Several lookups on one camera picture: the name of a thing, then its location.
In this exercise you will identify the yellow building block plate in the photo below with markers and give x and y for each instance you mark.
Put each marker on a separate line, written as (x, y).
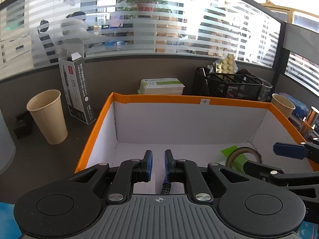
(225, 64)

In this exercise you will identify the orange cardboard box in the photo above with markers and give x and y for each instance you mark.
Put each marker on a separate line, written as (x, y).
(189, 119)

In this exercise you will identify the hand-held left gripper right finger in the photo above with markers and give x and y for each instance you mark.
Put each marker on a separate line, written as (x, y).
(168, 165)

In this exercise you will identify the black mesh desk organizer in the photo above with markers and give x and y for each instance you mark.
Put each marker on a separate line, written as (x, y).
(224, 87)

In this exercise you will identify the glass perfume bottle gold cap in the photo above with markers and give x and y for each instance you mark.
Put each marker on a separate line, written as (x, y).
(310, 122)

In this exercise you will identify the clear plastic cup green logo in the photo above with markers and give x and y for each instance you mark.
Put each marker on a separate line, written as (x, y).
(6, 149)

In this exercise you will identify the blue capped marker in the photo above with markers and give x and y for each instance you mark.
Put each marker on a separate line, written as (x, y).
(165, 188)

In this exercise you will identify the tall beige paper cup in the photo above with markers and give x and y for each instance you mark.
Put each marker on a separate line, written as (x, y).
(47, 119)

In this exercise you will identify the blue printed case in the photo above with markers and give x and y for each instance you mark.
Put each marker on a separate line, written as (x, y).
(300, 108)

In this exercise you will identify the brown tape roll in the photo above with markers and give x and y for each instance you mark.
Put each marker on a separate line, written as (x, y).
(258, 157)

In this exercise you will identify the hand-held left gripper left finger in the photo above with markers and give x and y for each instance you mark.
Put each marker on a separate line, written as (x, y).
(148, 165)

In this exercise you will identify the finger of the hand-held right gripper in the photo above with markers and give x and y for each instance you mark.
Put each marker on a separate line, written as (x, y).
(264, 173)
(286, 149)

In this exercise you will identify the short beige paper cup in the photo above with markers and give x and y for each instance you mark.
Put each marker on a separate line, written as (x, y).
(282, 104)

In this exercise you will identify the small black block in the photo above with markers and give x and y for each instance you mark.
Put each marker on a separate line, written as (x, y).
(23, 127)

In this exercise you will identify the green paper sheet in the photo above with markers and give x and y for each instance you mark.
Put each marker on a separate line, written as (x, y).
(228, 151)

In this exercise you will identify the black and white pen box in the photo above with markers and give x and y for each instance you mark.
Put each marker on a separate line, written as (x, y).
(77, 92)

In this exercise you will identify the grey mesh pen cup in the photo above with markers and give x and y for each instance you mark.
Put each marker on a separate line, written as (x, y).
(266, 89)

